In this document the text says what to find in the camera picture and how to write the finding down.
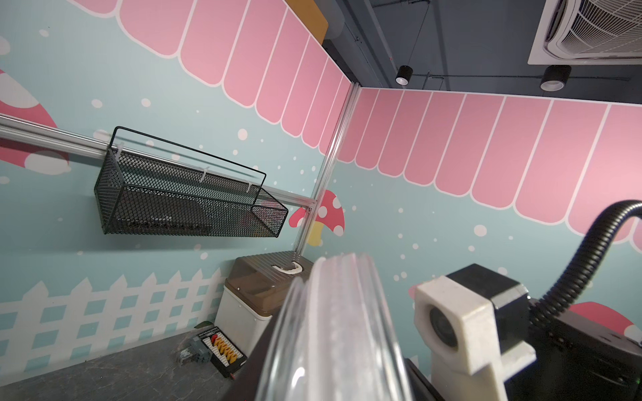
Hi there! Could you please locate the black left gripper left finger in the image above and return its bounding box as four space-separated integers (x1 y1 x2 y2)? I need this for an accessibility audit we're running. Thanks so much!
222 310 285 401

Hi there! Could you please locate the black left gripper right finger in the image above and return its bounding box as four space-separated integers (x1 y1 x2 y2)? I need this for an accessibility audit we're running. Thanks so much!
404 359 444 401

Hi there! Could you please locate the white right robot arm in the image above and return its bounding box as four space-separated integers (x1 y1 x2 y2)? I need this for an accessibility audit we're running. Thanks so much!
505 200 641 400

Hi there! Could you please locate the black yellow battery charger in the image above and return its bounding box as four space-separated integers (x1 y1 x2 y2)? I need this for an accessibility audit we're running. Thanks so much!
197 327 247 379

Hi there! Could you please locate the brown lid storage box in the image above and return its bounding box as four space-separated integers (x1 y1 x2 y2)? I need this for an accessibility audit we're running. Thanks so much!
215 251 314 356

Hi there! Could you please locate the black box in basket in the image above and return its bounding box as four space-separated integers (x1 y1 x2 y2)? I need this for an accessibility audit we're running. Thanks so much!
108 200 211 236

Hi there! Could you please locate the black ceiling spotlight left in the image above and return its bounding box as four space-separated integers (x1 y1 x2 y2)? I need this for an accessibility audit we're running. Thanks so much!
396 65 414 86

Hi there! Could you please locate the black ceiling spotlight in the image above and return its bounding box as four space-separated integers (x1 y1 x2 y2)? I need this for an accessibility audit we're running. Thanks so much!
540 65 572 92
396 65 414 86

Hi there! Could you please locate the black ceiling spotlight right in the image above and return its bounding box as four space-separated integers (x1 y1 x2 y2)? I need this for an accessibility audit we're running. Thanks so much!
540 65 572 92

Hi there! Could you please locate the white ceiling air vent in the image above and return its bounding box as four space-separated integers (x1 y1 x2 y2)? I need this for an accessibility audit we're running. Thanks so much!
528 0 641 66

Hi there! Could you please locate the black wire mesh wall basket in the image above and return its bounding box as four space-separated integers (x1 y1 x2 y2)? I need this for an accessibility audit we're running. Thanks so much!
94 125 289 237

